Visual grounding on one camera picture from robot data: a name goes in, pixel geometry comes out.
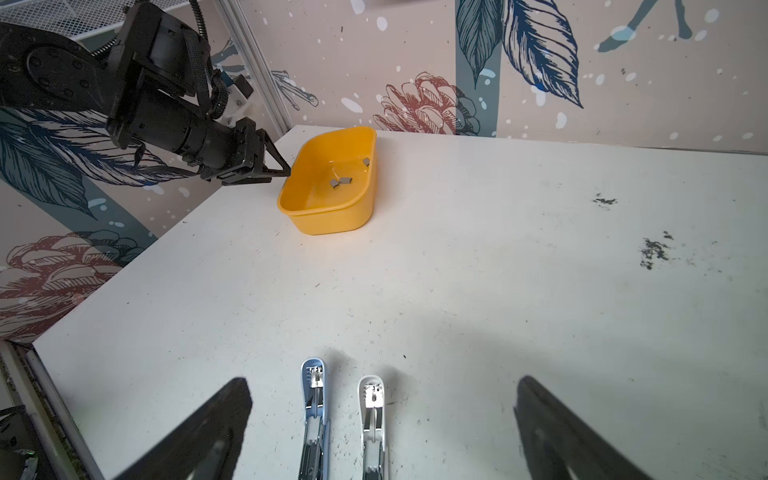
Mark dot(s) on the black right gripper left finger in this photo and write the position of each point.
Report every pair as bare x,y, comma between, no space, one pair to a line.
206,445

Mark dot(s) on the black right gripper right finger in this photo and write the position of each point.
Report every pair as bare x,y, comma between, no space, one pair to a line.
557,444

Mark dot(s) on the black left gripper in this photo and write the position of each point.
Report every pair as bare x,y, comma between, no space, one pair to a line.
243,165

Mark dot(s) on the yellow plastic tray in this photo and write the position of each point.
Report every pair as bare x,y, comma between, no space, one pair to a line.
307,198

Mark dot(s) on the light blue stapler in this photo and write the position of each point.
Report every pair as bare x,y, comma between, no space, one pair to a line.
314,461

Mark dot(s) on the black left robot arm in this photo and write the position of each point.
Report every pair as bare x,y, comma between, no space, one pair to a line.
156,85

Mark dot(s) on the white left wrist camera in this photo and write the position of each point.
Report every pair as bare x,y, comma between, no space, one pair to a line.
240,97

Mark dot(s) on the aluminium frame corner post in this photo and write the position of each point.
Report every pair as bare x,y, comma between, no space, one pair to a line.
242,34

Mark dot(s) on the white wire mesh basket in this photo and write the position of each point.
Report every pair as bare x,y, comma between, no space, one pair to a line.
75,19

